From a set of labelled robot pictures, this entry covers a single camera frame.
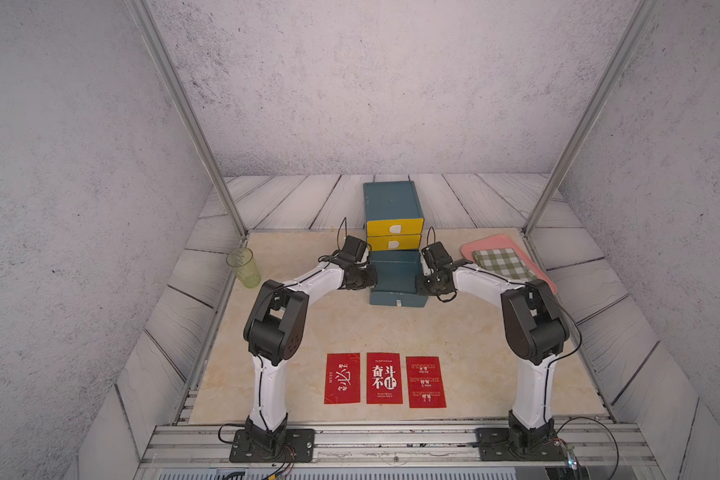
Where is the aluminium frame post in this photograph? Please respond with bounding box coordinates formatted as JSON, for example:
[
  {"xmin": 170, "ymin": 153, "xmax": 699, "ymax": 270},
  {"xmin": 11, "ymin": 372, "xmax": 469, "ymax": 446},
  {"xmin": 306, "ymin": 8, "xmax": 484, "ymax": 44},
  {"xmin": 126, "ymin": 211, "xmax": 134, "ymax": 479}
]
[
  {"xmin": 521, "ymin": 0, "xmax": 659, "ymax": 238},
  {"xmin": 125, "ymin": 0, "xmax": 249, "ymax": 239}
]

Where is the aluminium front rail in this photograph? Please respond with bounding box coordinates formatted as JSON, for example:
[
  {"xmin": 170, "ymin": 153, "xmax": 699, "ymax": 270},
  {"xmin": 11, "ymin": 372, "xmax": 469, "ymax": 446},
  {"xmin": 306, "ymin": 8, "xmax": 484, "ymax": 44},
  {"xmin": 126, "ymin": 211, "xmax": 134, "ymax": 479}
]
[{"xmin": 139, "ymin": 418, "xmax": 663, "ymax": 479}]

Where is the green transparent plastic cup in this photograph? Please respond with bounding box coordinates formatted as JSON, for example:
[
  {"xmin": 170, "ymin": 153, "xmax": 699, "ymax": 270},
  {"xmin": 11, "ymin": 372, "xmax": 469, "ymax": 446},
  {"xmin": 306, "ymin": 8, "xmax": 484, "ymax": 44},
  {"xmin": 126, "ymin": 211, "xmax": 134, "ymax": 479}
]
[{"xmin": 226, "ymin": 247, "xmax": 261, "ymax": 289}]

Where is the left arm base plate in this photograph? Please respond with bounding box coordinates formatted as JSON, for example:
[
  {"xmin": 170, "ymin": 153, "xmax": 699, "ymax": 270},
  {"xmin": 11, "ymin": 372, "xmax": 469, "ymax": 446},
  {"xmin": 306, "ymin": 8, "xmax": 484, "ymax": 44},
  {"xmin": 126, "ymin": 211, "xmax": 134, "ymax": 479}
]
[{"xmin": 229, "ymin": 427, "xmax": 316, "ymax": 463}]

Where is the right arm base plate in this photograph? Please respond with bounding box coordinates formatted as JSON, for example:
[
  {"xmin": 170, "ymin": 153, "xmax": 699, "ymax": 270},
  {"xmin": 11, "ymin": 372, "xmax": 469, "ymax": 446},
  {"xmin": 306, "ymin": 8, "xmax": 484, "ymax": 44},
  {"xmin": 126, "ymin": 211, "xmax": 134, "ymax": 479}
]
[{"xmin": 475, "ymin": 426, "xmax": 567, "ymax": 462}]

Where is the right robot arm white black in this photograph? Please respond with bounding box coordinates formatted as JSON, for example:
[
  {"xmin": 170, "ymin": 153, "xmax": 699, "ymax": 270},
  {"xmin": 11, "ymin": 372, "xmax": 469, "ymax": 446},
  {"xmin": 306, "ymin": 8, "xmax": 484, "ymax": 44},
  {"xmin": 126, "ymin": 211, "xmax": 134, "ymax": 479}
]
[{"xmin": 416, "ymin": 242, "xmax": 570, "ymax": 455}]

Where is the yellow drawer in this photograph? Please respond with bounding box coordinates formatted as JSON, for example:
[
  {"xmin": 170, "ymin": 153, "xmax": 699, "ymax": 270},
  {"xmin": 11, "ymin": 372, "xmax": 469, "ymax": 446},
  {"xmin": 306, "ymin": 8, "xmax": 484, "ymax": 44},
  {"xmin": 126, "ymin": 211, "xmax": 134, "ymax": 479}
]
[
  {"xmin": 367, "ymin": 235, "xmax": 421, "ymax": 252},
  {"xmin": 366, "ymin": 218, "xmax": 424, "ymax": 237}
]

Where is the left aluminium frame post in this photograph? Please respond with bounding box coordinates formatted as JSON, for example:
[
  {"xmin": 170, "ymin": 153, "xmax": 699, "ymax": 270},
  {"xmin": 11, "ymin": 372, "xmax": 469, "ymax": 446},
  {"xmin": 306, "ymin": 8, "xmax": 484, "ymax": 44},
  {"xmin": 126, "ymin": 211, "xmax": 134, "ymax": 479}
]
[{"xmin": 125, "ymin": 0, "xmax": 249, "ymax": 239}]

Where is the pink tray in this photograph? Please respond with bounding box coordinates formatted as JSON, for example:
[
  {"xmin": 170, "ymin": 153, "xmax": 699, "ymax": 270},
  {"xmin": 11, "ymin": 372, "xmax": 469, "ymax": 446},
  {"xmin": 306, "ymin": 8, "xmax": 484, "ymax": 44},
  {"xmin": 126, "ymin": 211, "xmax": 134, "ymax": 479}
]
[{"xmin": 460, "ymin": 234, "xmax": 557, "ymax": 294}]

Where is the green checkered cloth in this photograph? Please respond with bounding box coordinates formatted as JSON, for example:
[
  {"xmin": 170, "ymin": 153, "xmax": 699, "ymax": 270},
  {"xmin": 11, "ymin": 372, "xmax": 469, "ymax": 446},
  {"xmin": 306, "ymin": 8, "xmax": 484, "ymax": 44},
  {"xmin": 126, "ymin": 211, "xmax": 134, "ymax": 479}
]
[{"xmin": 472, "ymin": 248, "xmax": 538, "ymax": 283}]

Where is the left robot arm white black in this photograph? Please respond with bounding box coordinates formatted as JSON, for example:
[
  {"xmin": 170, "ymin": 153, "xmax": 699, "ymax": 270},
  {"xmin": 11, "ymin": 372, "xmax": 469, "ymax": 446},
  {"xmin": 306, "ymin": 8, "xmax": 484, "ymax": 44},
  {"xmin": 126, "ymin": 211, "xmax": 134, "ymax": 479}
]
[{"xmin": 243, "ymin": 236, "xmax": 378, "ymax": 453}]

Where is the teal drawer cabinet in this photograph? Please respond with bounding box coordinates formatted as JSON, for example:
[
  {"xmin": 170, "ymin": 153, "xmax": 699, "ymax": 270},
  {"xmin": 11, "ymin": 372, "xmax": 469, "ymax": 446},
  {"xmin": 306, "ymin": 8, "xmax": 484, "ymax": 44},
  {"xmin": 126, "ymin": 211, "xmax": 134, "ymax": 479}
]
[{"xmin": 362, "ymin": 180, "xmax": 426, "ymax": 253}]

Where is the right aluminium frame post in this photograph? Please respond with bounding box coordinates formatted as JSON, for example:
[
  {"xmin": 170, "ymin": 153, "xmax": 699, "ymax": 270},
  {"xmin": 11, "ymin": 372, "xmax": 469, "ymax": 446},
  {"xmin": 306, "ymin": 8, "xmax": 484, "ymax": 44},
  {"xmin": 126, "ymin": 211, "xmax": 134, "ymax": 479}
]
[{"xmin": 521, "ymin": 0, "xmax": 659, "ymax": 238}]

